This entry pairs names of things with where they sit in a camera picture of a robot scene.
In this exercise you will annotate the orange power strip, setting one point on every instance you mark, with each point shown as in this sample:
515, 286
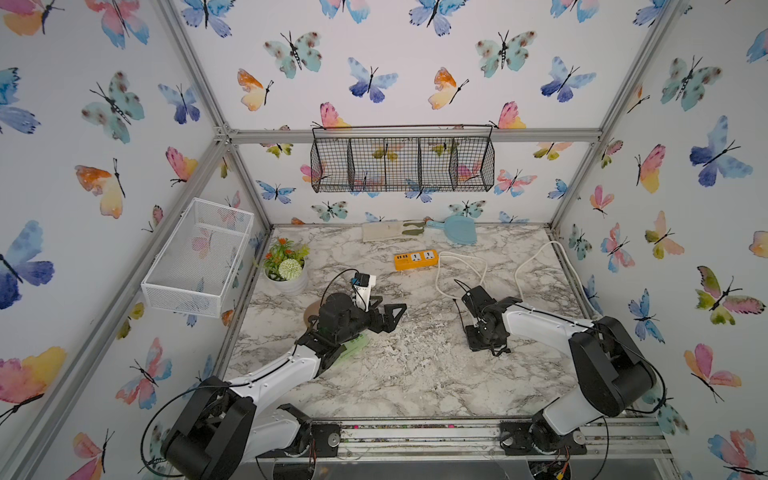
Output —
415, 260

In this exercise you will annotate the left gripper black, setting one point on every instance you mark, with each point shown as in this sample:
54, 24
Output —
386, 325

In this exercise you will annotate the black wire wall basket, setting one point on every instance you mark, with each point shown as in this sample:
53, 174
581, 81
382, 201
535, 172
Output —
388, 159

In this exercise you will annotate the white cloth with green print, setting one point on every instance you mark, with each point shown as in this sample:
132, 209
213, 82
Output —
392, 230

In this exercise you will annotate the white mesh wall basket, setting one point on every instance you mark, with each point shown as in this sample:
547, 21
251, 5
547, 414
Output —
196, 267

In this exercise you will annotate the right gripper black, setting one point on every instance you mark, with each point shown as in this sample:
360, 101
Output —
473, 344

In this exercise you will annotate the pink bowl with panda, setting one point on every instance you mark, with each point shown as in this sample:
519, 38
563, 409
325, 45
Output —
310, 312

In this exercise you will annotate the teal dustpan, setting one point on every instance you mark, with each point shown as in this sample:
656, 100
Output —
458, 229

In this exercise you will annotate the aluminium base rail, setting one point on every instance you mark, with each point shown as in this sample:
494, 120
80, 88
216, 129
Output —
349, 440

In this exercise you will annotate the potted artificial plant white pot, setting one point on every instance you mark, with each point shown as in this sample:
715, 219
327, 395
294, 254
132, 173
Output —
285, 265

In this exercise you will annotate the green electronic scale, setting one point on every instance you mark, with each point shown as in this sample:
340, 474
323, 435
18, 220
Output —
352, 347

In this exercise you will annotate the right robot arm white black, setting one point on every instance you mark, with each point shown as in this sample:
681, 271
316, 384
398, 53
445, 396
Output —
611, 372

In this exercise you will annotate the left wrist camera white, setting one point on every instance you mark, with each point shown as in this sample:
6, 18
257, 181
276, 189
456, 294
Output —
362, 284

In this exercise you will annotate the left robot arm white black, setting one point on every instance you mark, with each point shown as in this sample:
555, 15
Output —
227, 423

